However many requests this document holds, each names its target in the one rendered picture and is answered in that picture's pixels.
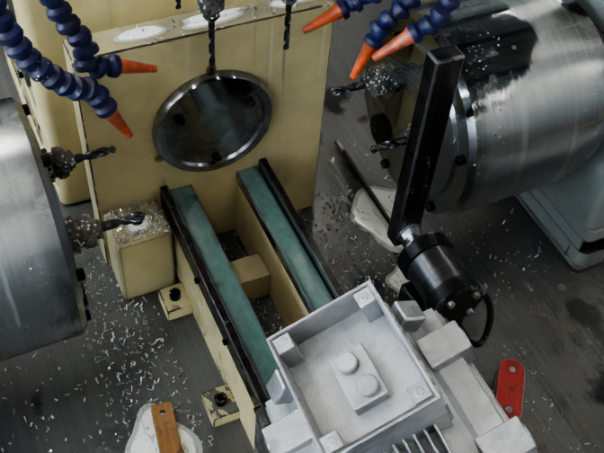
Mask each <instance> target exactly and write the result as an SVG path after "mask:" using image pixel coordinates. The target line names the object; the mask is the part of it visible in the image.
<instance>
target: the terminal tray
mask: <svg viewBox="0 0 604 453"><path fill-rule="evenodd" d="M362 292H366V293H368V294H369V298H368V300H366V301H360V300H359V294H360V293H362ZM282 338H286V339H287V340H288V341H289V343H288V345H287V346H286V347H284V348H281V347H280V346H279V340H280V339H282ZM266 341H267V343H268V345H269V347H270V349H271V352H272V354H273V356H274V358H275V360H276V362H277V364H278V366H279V368H280V371H281V373H282V375H283V377H284V379H285V381H286V383H287V385H288V387H289V390H290V392H291V394H292V396H293V398H294V400H295V402H296V404H297V406H298V409H299V411H300V412H301V415H302V417H303V419H304V421H305V423H306V426H307V428H308V429H309V432H310V434H311V436H312V438H313V440H314V442H315V444H316V446H317V448H318V451H319V453H383V452H382V451H383V450H384V451H385V452H386V453H393V452H395V450H394V449H393V447H392V446H393V445H395V446H396V447H397V448H398V449H400V448H401V447H403V446H405V444H404V443H403V439H405V440H406V441H407V443H408V444H409V443H411V442H413V441H415V439H414V437H413V434H415V435H416V436H417V437H418V439H420V438H422V437H424V436H425V434H424V432H423V430H424V429H425V430H426V431H427V432H428V433H429V434H432V433H433V432H436V430H435V428H434V426H433V425H434V424H436V425H437V426H438V428H439V429H440V431H441V430H444V429H447V428H450V427H453V426H454V424H453V422H452V420H453V419H454V416H453V414H452V412H451V411H450V408H449V405H448V403H447V401H446V400H445V399H444V398H443V396H442V394H441V392H440V390H439V388H438V387H437V386H436V385H435V383H434V381H433V379H432V377H431V374H430V373H428V371H427V369H426V368H425V366H424V364H423V362H422V361H421V360H420V358H419V356H418V354H417V352H416V350H415V349H414V348H413V346H412V344H411V342H410V340H409V338H408V337H407V336H406V335H405V333H404V330H403V328H402V326H401V325H400V324H399V323H398V321H397V320H396V318H395V315H394V314H393V313H392V311H391V309H390V307H389V305H388V303H387V302H384V301H383V300H382V298H381V296H380V295H379V294H378V292H377V290H376V288H375V287H374V285H373V283H372V282H371V280H367V281H366V282H364V283H362V284H360V285H359V286H358V287H356V288H355V289H352V290H350V291H349V292H347V293H345V294H343V295H342V296H340V297H338V298H336V299H335V300H333V301H331V302H330V303H328V304H326V305H324V306H322V307H320V308H318V309H317V310H316V311H314V312H312V313H311V314H309V315H306V316H305V317H303V318H301V319H299V320H298V321H296V322H295V323H293V324H291V325H289V326H287V327H286V328H284V329H282V330H280V331H279V332H277V333H275V334H274V335H272V336H270V337H269V338H267V339H266ZM418 386H420V387H422V388H423V389H424V391H425V394H424V396H423V397H416V396H415V395H414V393H413V391H414V389H415V388H416V387H418ZM329 437H335V438H336V439H337V444H336V446H335V447H333V448H329V447H328V446H327V444H326V441H327V439H328V438H329Z"/></svg>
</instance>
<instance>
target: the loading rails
mask: <svg viewBox="0 0 604 453"><path fill-rule="evenodd" d="M235 179H236V193H235V230H236V232H237V233H238V235H239V237H240V239H241V241H242V243H243V245H244V248H245V250H246V251H247V253H248V254H249V256H246V257H244V258H241V259H237V260H234V261H231V262H230V261H229V260H228V258H227V255H226V253H225V251H224V249H223V247H222V245H221V243H220V242H219V240H218V237H217V235H216V233H215V231H214V229H213V227H212V225H211V224H210V222H209V219H208V217H207V215H206V213H205V211H204V209H203V207H202V206H201V204H200V201H199V199H198V197H197V195H196V193H195V191H194V189H193V188H192V186H191V184H189V185H186V186H182V187H180V188H176V189H172V190H169V188H168V186H167V185H164V186H161V187H159V190H160V200H161V208H162V210H163V211H164V216H165V218H167V222H168V225H169V226H170V229H171V230H172V235H173V256H174V268H175V274H176V277H177V279H178V281H179V282H180V283H177V284H174V285H172V286H169V287H166V288H162V289H159V290H158V297H159V300H160V302H161V305H162V307H163V310H164V312H165V315H166V317H167V319H168V320H173V319H175V318H178V317H182V316H185V315H189V314H191V313H193V314H194V316H195V319H196V321H197V323H198V325H199V328H200V330H201V332H202V335H203V337H204V339H205V341H206V344H207V345H208V347H209V351H210V353H211V355H212V357H213V360H214V361H215V363H216V365H217V368H218V371H219V373H220V376H221V377H222V379H223V381H224V385H223V386H219V387H216V388H214V389H211V390H209V391H206V392H204V393H202V403H203V404H204V407H205V409H206V411H207V414H208V416H209V419H210V421H211V424H212V426H213V427H217V426H220V425H222V424H225V423H228V422H231V421H234V420H236V419H238V418H240V420H241V422H242V424H243V426H244V429H245V431H246V434H247V436H248V438H249V440H250V442H251V444H252V446H253V450H254V453H270V451H269V450H268V448H267V446H266V443H265V440H264V436H263V434H262V429H264V428H265V427H267V426H269V425H271V421H270V419H269V416H268V414H267V411H266V409H265V408H266V407H267V406H266V404H265V403H266V402H267V401H269V400H270V399H271V397H270V395H269V393H268V390H267V388H266V385H267V383H268V381H269V380H270V378H271V376H272V374H273V373H274V371H275V370H276V369H280V368H279V366H278V364H277V362H276V360H275V358H274V356H273V354H272V352H271V349H270V347H269V345H268V343H267V341H266V339H267V338H268V337H267V335H266V333H265V331H264V330H263V328H262V325H261V323H260V321H259V319H258V317H257V315H256V314H255V312H254V310H253V307H252V305H251V303H250V301H251V300H254V299H257V298H261V297H264V296H267V295H270V297H271V300H272V301H273V303H274V305H275V307H276V308H277V310H278V312H279V314H280V317H281V319H282V321H283V323H284V325H286V327H287V326H289V325H291V324H293V323H295V322H296V321H298V320H299V319H301V318H303V317H305V316H306V315H309V314H311V313H312V312H314V311H316V310H317V309H318V308H320V307H322V306H324V305H326V304H328V303H330V302H331V301H333V300H335V299H336V298H338V297H340V296H342V295H343V294H345V292H344V291H343V289H342V286H341V285H340V283H339V281H338V280H337V279H336V277H335V276H334V274H333V271H332V270H331V268H330V266H329V265H328V263H327V261H326V259H325V258H324V256H323V255H322V253H321V251H320V250H319V248H318V246H317V244H316V243H315V240H314V239H313V237H312V236H311V234H310V233H309V231H308V229H307V228H306V225H305V224H304V222H303V220H302V218H301V217H300V215H299V214H298V212H297V210H296V208H295V207H294V205H293V203H292V202H291V200H290V198H289V196H288V194H287V193H286V192H285V190H284V188H283V187H282V185H281V183H280V181H279V179H278V177H277V176H276V174H275V172H274V171H273V170H272V168H271V166H270V164H269V162H268V161H267V159H266V157H264V158H262V159H259V168H258V166H254V167H250V168H247V169H244V170H241V171H237V172H236V173H235Z"/></svg>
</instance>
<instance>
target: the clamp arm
mask: <svg viewBox="0 0 604 453"><path fill-rule="evenodd" d="M464 59H465V55H464V54H463V53H462V52H461V51H460V50H459V48H458V47H457V46H456V45H455V44H451V45H448V46H444V47H440V48H436V49H430V50H428V51H427V53H426V57H425V59H424V62H423V67H422V77H421V81H420V85H419V90H418V93H417V98H416V102H415V106H414V111H413V118H412V122H411V127H410V131H409V135H408V139H407V143H406V148H405V151H404V160H403V163H402V168H401V172H400V176H399V179H398V183H397V189H396V193H395V201H394V205H393V209H392V213H391V218H390V222H389V226H388V230H387V236H388V238H389V239H390V241H391V242H392V244H393V245H394V246H398V245H400V244H405V242H404V240H405V238H406V237H407V236H406V235H405V233H404V231H405V230H406V229H407V230H406V232H407V234H408V235H410V234H412V233H413V232H415V231H414V230H413V227H415V229H416V230H417V232H420V233H421V223H422V218H423V214H424V210H425V207H426V203H427V200H428V197H429V193H430V189H431V183H432V180H433V176H434V173H435V169H436V165H437V162H438V159H439V155H440V149H441V145H442V142H443V138H444V135H445V131H446V127H447V125H448V121H449V114H450V111H451V107H452V104H453V101H454V97H455V93H456V90H457V84H458V80H459V77H460V73H461V69H462V66H463V63H464ZM402 238H403V239H404V240H403V239H402Z"/></svg>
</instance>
